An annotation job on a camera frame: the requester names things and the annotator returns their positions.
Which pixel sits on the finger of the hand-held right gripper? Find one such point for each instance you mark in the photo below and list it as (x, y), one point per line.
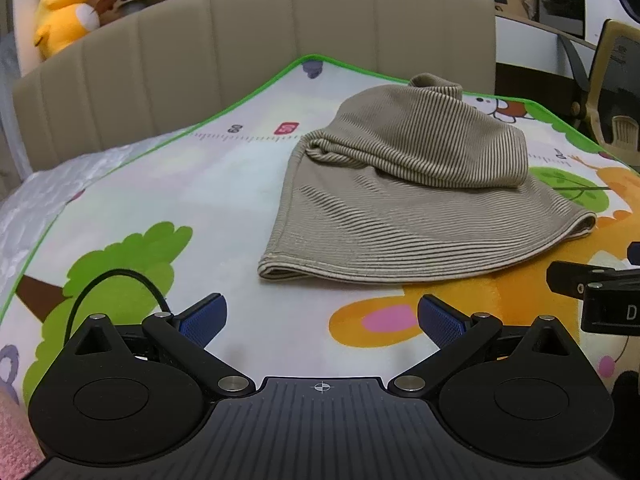
(567, 277)

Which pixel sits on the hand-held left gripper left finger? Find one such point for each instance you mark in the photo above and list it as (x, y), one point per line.
(202, 320)

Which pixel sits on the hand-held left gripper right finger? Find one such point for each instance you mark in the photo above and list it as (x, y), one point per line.
(442, 321)

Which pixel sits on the beige striped knit garment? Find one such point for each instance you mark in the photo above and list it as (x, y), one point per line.
(400, 210)

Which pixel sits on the cartoon printed play mat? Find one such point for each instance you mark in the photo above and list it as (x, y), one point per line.
(175, 185)

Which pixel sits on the beige office chair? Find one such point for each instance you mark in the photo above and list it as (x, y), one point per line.
(617, 90)

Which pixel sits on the white quilted bedsheet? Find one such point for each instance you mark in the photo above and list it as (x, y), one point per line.
(50, 195)

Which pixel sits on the pink cloth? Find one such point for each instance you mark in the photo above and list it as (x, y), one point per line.
(15, 435)

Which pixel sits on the white desk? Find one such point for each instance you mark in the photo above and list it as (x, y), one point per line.
(525, 40)

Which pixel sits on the beige padded headboard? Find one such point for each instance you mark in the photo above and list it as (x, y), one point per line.
(200, 60)

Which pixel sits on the black monitor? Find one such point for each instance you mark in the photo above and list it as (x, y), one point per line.
(559, 0)

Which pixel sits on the translucent plastic box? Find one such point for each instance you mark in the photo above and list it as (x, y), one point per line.
(10, 100)

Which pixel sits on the yellow plush toy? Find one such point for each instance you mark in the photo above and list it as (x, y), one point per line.
(62, 15)

